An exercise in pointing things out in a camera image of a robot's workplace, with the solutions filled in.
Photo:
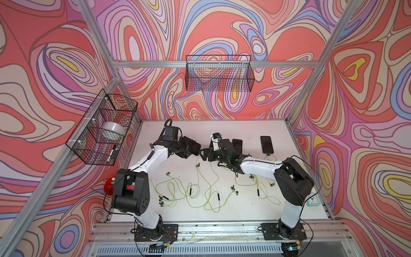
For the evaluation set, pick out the small teal alarm clock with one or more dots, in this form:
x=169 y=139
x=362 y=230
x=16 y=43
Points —
x=313 y=201

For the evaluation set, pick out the white tape roll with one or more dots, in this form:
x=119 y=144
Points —
x=113 y=130

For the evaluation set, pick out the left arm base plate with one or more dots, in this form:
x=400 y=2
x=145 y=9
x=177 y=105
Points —
x=167 y=234

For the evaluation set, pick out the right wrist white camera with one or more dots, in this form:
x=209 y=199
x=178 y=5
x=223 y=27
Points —
x=215 y=139

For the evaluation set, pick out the blue phone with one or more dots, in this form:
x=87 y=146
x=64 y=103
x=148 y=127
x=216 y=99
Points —
x=267 y=145

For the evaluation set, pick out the green earphones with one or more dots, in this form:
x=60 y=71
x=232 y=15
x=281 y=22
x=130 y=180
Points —
x=216 y=198
x=253 y=183
x=170 y=191
x=200 y=191
x=271 y=158

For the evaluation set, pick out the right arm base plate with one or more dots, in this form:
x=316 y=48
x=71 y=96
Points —
x=279 y=231

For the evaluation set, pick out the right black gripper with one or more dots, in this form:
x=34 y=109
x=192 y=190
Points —
x=210 y=151

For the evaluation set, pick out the left black wire basket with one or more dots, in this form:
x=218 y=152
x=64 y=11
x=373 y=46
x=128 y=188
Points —
x=87 y=141

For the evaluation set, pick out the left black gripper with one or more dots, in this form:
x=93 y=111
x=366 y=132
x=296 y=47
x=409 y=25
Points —
x=187 y=141

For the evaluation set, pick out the black marker in basket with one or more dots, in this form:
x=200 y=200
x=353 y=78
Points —
x=113 y=154

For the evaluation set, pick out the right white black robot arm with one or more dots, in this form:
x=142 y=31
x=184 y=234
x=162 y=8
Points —
x=293 y=180

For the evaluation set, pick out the red cup with markers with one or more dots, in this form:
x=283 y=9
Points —
x=108 y=186

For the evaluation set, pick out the black wire basket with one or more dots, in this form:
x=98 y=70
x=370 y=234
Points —
x=87 y=141
x=219 y=73

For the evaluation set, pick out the back black wire basket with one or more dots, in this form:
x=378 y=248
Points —
x=219 y=73

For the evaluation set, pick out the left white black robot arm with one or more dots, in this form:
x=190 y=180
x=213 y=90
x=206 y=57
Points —
x=131 y=189

